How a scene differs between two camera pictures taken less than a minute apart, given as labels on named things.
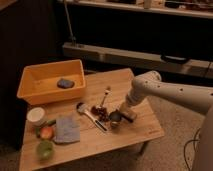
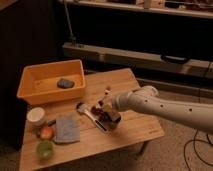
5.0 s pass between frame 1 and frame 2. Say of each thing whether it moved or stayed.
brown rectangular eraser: moved
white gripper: moved
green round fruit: stayed
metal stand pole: stayed
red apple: stayed
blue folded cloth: stayed
